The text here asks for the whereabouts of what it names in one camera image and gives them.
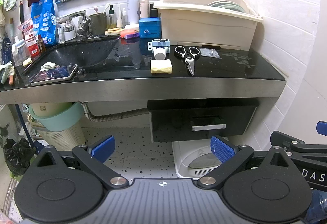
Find black drawer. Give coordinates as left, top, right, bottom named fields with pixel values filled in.
left=147, top=99, right=259, bottom=143

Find white tube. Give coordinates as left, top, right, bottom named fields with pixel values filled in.
left=116, top=3, right=124, bottom=29

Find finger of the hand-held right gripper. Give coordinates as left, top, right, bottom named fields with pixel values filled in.
left=316, top=121, right=327, bottom=136
left=270, top=131, right=327, bottom=161

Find beige laundry basket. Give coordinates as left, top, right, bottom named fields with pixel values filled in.
left=28, top=111, right=86, bottom=151

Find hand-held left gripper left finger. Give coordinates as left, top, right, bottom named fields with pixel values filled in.
left=24, top=135, right=129, bottom=190

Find wooden soap dish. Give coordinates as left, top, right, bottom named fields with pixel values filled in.
left=105, top=27, right=124, bottom=36

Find small clear plastic bag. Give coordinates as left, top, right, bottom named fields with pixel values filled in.
left=200, top=47, right=220, bottom=59

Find white faucet filter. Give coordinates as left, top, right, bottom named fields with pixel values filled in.
left=62, top=21, right=76, bottom=41

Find beige dish rack box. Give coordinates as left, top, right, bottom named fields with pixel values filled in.
left=153, top=0, right=264, bottom=51

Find red packets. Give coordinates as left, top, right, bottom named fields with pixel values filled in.
left=17, top=19, right=43, bottom=57

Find smartphone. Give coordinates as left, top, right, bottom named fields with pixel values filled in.
left=31, top=64, right=78, bottom=86

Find dark green mug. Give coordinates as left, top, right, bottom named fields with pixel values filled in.
left=89, top=12, right=112, bottom=35

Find black sink basin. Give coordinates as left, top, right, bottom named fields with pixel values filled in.
left=22, top=37, right=121, bottom=79

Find metal faucet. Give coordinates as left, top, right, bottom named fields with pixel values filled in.
left=56, top=10, right=92, bottom=36

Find grey drain hose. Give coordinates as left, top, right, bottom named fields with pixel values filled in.
left=80, top=102, right=150, bottom=122

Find black white scissors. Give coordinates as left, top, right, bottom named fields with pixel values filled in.
left=174, top=46, right=201, bottom=76

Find blue detergent bag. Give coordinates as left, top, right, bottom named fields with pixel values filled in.
left=31, top=0, right=57, bottom=46

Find blue box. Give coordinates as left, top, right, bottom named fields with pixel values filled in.
left=139, top=18, right=162, bottom=39

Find black trash bag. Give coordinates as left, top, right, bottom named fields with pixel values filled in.
left=3, top=138, right=35, bottom=177

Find mop pole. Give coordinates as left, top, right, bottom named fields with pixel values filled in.
left=15, top=104, right=39, bottom=154

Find yellow sponge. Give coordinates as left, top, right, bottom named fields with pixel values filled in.
left=150, top=59, right=174, bottom=75

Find white plastic tray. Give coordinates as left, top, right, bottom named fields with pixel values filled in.
left=172, top=136, right=231, bottom=179

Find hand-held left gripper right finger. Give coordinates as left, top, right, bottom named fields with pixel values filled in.
left=197, top=135, right=298, bottom=189

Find cleaning brushes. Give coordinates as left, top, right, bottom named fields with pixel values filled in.
left=0, top=62, right=16, bottom=85

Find teal plastic basin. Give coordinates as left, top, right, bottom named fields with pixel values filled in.
left=29, top=102, right=85, bottom=129

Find tall white bottle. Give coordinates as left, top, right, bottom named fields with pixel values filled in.
left=127, top=0, right=140, bottom=25

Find pink spray bottle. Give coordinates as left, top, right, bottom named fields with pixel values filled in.
left=139, top=0, right=150, bottom=19

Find stack of green plates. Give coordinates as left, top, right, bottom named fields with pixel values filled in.
left=206, top=0, right=248, bottom=14

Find purple and orange soap packs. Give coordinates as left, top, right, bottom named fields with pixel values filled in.
left=120, top=29, right=140, bottom=40

